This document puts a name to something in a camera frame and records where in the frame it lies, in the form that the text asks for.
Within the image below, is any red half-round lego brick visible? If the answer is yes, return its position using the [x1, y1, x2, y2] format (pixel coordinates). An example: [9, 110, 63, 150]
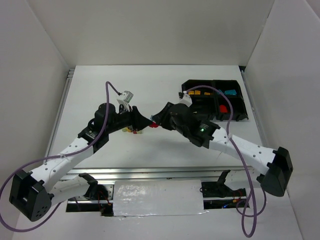
[149, 122, 159, 128]

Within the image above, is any red rounded lego brick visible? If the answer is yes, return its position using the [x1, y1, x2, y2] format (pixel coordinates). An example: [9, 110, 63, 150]
[219, 104, 229, 114]

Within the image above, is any teal and green lego brick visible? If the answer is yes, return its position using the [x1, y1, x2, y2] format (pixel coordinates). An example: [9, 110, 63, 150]
[224, 89, 237, 96]

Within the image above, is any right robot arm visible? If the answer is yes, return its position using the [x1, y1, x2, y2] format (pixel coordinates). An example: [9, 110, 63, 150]
[151, 102, 294, 197]

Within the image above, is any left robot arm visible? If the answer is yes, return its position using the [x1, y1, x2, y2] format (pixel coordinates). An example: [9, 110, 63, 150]
[9, 103, 152, 222]

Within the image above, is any black four-compartment bin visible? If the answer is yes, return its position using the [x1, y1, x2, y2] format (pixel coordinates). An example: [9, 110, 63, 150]
[181, 79, 249, 122]

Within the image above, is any white foil tape panel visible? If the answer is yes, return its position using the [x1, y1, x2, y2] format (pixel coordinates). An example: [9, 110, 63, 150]
[113, 180, 205, 217]

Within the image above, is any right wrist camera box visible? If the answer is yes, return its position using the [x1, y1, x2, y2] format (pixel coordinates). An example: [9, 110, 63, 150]
[178, 91, 193, 107]

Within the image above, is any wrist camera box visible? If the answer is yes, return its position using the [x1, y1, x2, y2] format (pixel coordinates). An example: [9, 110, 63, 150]
[117, 90, 134, 109]
[178, 91, 193, 107]

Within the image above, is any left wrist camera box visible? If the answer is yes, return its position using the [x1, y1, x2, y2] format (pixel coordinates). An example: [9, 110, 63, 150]
[117, 90, 134, 109]

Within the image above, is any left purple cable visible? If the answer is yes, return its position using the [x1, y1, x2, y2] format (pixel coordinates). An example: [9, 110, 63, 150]
[0, 81, 123, 230]

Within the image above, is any aluminium rail frame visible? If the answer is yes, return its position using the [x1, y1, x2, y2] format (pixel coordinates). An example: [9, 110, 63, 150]
[61, 166, 246, 181]

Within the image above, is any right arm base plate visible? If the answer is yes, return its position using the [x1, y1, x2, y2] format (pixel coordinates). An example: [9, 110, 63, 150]
[199, 181, 247, 210]

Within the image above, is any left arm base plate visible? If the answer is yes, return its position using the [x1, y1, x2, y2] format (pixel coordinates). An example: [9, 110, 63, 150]
[65, 184, 115, 217]

